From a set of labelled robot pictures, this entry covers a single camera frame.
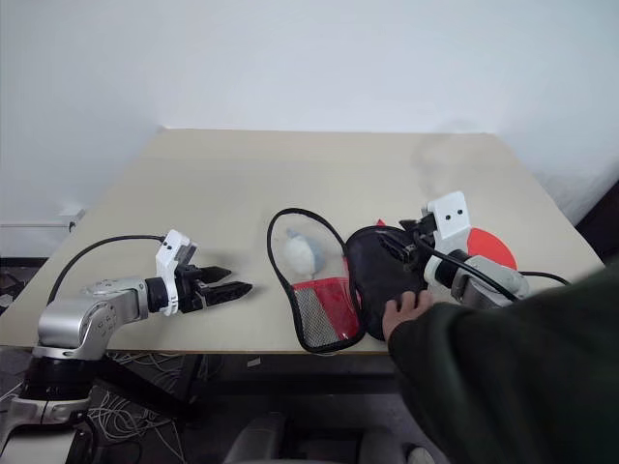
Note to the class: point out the red black paddle case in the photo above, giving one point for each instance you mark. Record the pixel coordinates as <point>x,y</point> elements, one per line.
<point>333,309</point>

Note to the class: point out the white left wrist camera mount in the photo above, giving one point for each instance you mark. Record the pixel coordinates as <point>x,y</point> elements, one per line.
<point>167,253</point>

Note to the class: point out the red table tennis paddle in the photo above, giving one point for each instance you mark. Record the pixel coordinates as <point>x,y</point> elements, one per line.
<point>489,246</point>

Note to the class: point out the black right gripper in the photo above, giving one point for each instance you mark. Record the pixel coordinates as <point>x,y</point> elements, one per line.
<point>425,237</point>

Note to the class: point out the dark green sleeved forearm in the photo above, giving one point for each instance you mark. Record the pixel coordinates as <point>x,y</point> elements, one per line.
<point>508,377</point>

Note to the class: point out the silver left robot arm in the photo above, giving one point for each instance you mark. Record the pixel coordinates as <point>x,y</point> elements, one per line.
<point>72,321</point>

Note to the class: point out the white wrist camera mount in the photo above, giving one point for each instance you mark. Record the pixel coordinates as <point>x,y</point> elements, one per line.
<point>452,215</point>
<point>167,253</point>

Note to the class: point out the black table frame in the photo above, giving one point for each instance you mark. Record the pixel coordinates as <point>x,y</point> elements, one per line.
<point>145,384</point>

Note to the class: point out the dark brown cabinet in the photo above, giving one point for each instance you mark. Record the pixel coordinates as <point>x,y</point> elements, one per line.
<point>602,222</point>

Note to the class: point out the person's bare hand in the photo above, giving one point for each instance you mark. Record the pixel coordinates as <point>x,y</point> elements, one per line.
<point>403,307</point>

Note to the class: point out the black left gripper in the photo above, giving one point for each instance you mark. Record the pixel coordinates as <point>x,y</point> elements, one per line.
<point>188,292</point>

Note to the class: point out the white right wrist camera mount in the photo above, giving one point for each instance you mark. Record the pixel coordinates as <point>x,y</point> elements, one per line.
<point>452,215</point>

